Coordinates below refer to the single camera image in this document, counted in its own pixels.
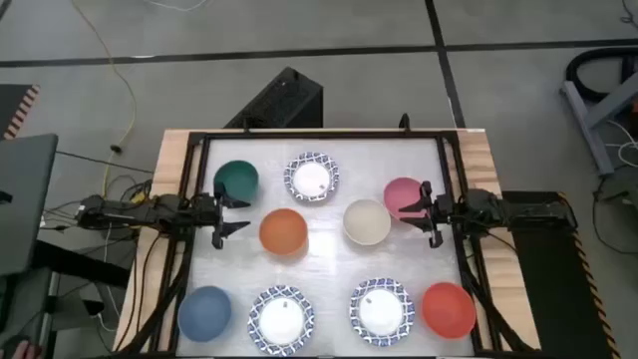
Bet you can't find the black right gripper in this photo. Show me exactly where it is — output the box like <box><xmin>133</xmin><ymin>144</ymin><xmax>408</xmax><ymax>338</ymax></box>
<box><xmin>398</xmin><ymin>179</ymin><xmax>468</xmax><ymax>249</ymax></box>

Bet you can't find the black perforated box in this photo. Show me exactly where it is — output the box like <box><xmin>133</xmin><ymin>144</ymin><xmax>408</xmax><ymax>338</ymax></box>
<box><xmin>223</xmin><ymin>66</ymin><xmax>324</xmax><ymax>130</ymax></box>

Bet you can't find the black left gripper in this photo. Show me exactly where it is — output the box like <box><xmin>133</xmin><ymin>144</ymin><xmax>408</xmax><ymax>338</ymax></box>
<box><xmin>191</xmin><ymin>180</ymin><xmax>252</xmax><ymax>249</ymax></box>

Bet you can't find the hazard-striped floor mat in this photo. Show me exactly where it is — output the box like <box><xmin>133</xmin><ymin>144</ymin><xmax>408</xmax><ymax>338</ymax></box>
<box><xmin>0</xmin><ymin>83</ymin><xmax>41</xmax><ymax>141</ymax></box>

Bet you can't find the white blue-patterned bottom bowl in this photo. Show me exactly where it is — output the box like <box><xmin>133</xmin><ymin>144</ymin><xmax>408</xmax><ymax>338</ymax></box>
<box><xmin>348</xmin><ymin>277</ymin><xmax>417</xmax><ymax>348</ymax></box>

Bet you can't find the green bowl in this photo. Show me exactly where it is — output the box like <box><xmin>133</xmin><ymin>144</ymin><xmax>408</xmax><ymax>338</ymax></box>
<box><xmin>212</xmin><ymin>160</ymin><xmax>260</xmax><ymax>204</ymax></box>

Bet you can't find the grey metal stand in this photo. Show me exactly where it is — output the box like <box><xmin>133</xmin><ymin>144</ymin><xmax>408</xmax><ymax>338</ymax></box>
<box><xmin>560</xmin><ymin>72</ymin><xmax>638</xmax><ymax>176</ymax></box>

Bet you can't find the pink bowl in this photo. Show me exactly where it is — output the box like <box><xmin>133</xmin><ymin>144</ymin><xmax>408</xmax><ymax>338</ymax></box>
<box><xmin>383</xmin><ymin>177</ymin><xmax>425</xmax><ymax>220</ymax></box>

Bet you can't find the blue bowl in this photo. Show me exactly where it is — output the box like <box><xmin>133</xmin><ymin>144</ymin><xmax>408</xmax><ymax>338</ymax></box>
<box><xmin>176</xmin><ymin>285</ymin><xmax>233</xmax><ymax>343</ymax></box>

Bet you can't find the black metal table frame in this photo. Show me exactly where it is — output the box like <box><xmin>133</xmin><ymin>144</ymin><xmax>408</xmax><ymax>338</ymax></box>
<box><xmin>149</xmin><ymin>113</ymin><xmax>504</xmax><ymax>359</ymax></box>

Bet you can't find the black mat with hazard edge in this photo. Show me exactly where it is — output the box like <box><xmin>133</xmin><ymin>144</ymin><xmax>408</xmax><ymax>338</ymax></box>
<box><xmin>500</xmin><ymin>190</ymin><xmax>622</xmax><ymax>359</ymax></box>

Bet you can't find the grey monitor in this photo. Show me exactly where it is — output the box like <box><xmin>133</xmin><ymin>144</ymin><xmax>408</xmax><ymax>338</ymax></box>
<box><xmin>0</xmin><ymin>133</ymin><xmax>60</xmax><ymax>278</ymax></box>

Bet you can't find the black hose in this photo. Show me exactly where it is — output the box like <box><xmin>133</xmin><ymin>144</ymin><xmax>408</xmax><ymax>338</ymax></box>
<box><xmin>565</xmin><ymin>47</ymin><xmax>638</xmax><ymax>104</ymax></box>

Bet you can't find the orange bowl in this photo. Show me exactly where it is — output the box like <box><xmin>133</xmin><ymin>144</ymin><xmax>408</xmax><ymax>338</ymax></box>
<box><xmin>258</xmin><ymin>207</ymin><xmax>309</xmax><ymax>256</ymax></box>

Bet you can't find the person's hand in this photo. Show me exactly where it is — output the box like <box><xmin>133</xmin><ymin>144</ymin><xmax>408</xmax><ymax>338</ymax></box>
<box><xmin>9</xmin><ymin>340</ymin><xmax>44</xmax><ymax>359</ymax></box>

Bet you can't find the cream bowl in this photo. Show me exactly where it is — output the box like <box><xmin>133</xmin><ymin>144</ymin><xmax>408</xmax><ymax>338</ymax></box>
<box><xmin>342</xmin><ymin>198</ymin><xmax>393</xmax><ymax>246</ymax></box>

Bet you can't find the red bowl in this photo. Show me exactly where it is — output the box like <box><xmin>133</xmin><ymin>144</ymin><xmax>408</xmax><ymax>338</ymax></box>
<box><xmin>421</xmin><ymin>281</ymin><xmax>478</xmax><ymax>340</ymax></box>

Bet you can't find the yellow cable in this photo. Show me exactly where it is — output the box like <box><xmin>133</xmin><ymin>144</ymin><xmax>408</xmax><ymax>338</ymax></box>
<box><xmin>72</xmin><ymin>0</ymin><xmax>139</xmax><ymax>198</ymax></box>

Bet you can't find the white cable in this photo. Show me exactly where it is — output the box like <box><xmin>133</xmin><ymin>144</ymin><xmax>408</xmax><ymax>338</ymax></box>
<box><xmin>144</xmin><ymin>0</ymin><xmax>210</xmax><ymax>12</ymax></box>

